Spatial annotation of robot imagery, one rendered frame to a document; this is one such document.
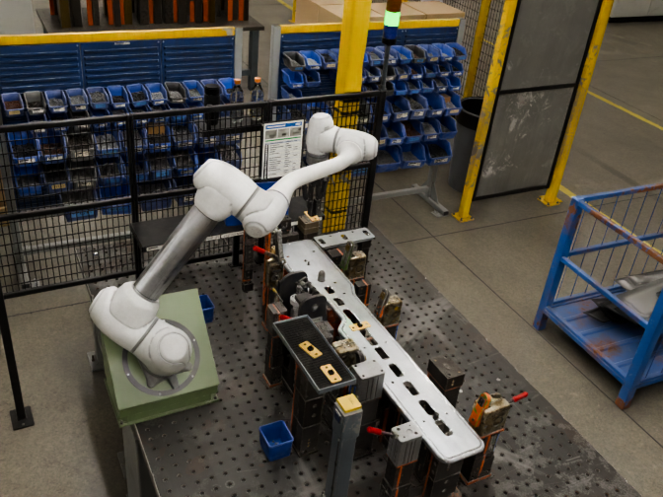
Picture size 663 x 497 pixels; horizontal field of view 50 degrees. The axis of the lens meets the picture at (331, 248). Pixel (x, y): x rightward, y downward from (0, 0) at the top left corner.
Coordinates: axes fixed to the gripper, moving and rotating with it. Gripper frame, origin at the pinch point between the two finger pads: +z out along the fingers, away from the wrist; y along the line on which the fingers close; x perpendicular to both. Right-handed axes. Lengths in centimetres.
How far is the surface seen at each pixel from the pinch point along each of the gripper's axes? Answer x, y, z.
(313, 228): 23.1, 14.2, 25.9
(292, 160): 54, 16, 5
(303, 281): -33.5, -19.7, 11.4
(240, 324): 6, -29, 59
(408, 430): -106, -16, 24
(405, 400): -89, -5, 29
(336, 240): 13.7, 22.2, 28.6
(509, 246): 103, 231, 127
